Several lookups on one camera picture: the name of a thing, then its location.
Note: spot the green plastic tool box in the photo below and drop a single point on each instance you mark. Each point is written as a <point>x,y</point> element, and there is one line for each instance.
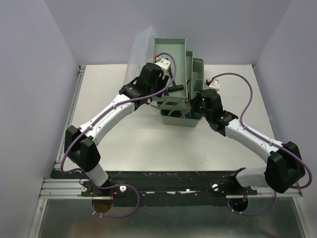
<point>174,107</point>

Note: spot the aluminium extrusion frame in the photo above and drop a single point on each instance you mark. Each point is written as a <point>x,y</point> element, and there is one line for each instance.
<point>78,114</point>

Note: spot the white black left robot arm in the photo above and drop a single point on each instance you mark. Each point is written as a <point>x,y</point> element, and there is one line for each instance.
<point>81,144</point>

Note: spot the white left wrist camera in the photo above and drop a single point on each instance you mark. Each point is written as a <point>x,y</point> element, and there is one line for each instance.
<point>163,63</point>

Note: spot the black mounting base rail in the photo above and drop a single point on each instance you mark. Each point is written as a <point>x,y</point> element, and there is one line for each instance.
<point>162,189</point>

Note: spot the black T-handle wrench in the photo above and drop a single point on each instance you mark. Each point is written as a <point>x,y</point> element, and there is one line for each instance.
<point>174,86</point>

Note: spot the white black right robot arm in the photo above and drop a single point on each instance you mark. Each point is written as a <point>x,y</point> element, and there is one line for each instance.
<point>283,161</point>

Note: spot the blue handled screwdriver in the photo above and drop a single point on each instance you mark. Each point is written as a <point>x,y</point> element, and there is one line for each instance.
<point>191,115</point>

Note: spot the yellow handled pliers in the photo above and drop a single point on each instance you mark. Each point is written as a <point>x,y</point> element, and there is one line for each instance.
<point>187,90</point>

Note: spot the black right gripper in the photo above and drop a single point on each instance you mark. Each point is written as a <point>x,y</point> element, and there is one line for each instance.
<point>194,102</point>

